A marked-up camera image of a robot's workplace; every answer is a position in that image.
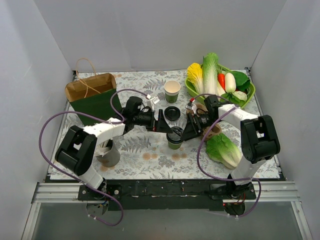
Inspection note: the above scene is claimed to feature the grey straw holder cup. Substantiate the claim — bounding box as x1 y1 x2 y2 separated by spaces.
96 139 121 168

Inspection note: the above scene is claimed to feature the green brown paper bag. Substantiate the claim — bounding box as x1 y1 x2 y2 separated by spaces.
65 65 122 120

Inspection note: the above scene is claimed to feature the green paper coffee cup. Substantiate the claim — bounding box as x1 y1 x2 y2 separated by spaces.
167 139 183 150

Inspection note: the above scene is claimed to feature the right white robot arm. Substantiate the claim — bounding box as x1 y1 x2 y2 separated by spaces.
181 94 281 199

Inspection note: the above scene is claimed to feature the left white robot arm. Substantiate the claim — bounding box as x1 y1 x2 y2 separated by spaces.
55 96 173 200

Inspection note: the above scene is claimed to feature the floral patterned table mat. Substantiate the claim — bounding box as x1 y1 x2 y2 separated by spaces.
57 70 280 180

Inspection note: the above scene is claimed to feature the green lettuce on mat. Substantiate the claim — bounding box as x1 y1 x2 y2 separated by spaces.
206 133 243 170

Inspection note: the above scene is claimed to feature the green plastic vegetable basket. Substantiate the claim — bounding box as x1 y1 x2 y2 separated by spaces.
185 64 256 109

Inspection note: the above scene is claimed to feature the white radish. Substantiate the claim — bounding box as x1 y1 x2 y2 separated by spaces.
224 72 237 93

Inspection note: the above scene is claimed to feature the small white bok choy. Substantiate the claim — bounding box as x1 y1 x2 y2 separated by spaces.
233 91 248 102

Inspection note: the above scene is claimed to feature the red orange pepper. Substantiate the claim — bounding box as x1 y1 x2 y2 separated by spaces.
217 73 225 89

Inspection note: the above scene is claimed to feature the yellow cabbage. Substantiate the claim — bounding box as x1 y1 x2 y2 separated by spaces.
187 63 204 94

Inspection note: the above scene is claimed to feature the dark green leafy vegetable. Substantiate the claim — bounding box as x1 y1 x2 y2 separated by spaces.
221 71 251 107

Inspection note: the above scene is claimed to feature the tall green napa cabbage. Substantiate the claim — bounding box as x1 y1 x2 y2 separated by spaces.
202 52 219 95

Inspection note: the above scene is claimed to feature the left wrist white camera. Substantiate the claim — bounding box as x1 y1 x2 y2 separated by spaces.
146 94 160 111

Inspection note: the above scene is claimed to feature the wrist white camera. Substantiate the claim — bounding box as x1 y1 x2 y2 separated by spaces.
185 98 198 114
146 94 160 111

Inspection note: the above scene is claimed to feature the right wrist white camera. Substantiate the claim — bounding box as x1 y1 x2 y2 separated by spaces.
185 98 198 114

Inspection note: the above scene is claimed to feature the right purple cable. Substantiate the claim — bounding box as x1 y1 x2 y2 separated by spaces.
189 93 262 218

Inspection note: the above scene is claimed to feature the purple cable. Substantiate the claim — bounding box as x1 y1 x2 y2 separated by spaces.
189 93 262 218
39 88 151 227

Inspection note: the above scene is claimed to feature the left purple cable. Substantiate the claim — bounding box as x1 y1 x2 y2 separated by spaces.
39 88 151 227

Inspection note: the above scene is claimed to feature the aluminium frame rail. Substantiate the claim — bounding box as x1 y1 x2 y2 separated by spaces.
31 181 301 203

